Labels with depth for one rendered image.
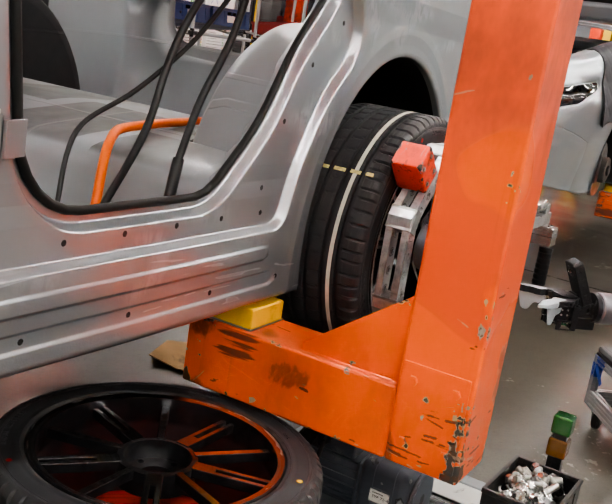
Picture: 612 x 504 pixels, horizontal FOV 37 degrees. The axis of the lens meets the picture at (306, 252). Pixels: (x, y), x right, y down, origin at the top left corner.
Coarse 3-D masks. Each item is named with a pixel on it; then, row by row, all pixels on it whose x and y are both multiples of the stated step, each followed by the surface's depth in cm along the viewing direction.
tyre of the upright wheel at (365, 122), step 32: (352, 128) 219; (416, 128) 217; (352, 160) 212; (384, 160) 208; (320, 192) 212; (352, 192) 207; (384, 192) 208; (320, 224) 210; (352, 224) 206; (320, 256) 210; (352, 256) 206; (320, 288) 214; (352, 288) 208; (288, 320) 227; (320, 320) 219; (352, 320) 213
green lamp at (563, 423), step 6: (558, 414) 184; (564, 414) 185; (570, 414) 185; (558, 420) 183; (564, 420) 183; (570, 420) 182; (552, 426) 184; (558, 426) 184; (564, 426) 183; (570, 426) 182; (552, 432) 185; (558, 432) 184; (564, 432) 183; (570, 432) 183
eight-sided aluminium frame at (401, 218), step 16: (432, 144) 217; (400, 192) 209; (432, 192) 211; (400, 208) 207; (416, 208) 205; (400, 224) 205; (416, 224) 206; (384, 240) 208; (400, 240) 206; (384, 256) 208; (400, 256) 206; (384, 272) 209; (400, 272) 207; (384, 288) 212; (400, 288) 209; (384, 304) 210
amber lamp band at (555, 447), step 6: (552, 438) 185; (570, 438) 186; (552, 444) 185; (558, 444) 184; (564, 444) 184; (570, 444) 186; (546, 450) 186; (552, 450) 185; (558, 450) 184; (564, 450) 184; (552, 456) 185; (558, 456) 184; (564, 456) 184
